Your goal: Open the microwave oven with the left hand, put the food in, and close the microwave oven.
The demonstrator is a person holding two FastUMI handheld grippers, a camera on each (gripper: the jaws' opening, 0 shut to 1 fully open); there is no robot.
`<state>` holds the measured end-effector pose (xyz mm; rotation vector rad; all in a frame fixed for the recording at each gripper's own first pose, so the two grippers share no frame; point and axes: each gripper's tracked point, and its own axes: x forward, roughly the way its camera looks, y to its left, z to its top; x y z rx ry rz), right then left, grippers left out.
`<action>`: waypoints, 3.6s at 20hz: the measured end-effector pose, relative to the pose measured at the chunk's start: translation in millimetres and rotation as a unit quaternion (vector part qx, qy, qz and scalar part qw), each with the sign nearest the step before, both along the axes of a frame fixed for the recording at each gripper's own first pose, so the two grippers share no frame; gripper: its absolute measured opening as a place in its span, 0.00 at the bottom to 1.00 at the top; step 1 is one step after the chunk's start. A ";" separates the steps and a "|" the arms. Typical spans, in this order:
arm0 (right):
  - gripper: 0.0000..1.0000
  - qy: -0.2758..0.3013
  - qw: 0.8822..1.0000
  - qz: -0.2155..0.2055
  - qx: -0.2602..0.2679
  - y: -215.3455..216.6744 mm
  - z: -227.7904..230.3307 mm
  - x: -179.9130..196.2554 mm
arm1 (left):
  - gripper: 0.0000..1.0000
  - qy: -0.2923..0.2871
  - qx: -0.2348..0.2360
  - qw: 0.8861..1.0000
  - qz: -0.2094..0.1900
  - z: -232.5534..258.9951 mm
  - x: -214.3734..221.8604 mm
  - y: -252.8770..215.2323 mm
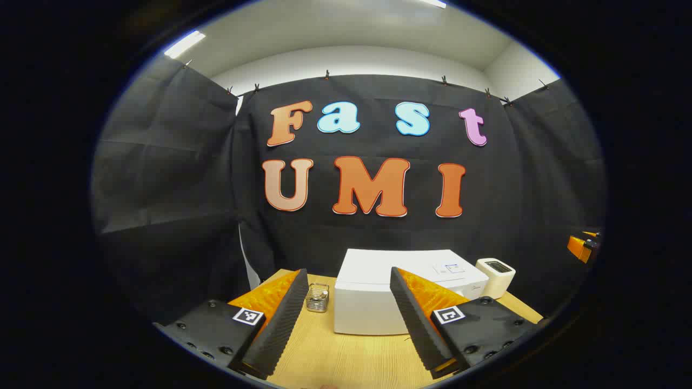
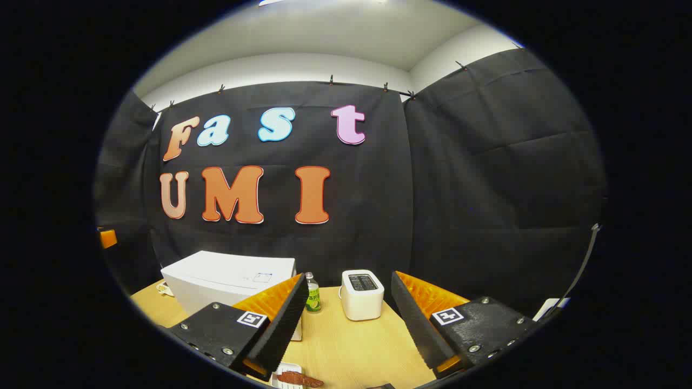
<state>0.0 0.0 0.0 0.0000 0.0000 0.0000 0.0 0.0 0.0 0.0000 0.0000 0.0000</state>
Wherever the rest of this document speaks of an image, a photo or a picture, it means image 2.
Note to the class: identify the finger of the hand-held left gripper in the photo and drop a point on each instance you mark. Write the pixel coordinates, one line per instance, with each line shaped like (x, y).
(108, 238)

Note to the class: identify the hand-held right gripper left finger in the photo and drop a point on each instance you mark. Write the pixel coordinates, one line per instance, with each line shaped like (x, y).
(284, 329)

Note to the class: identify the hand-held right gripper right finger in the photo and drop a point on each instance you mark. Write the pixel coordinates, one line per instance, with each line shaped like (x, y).
(416, 329)

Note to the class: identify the brown meat piece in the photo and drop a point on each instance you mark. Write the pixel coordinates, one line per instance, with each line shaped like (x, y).
(297, 379)

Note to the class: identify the white microwave oven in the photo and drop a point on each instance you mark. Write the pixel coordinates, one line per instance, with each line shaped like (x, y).
(216, 275)

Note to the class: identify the white rectangular dish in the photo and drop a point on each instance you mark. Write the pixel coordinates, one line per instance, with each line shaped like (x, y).
(286, 367)

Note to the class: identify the green label drink bottle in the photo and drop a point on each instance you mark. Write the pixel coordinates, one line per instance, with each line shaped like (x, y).
(313, 300)

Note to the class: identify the white toaster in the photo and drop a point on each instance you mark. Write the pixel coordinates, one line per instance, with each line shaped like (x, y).
(361, 302)

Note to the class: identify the white flat object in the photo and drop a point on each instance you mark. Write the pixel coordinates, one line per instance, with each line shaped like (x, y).
(549, 309)

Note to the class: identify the black backdrop cloth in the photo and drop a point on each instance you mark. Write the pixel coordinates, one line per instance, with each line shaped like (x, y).
(459, 189)

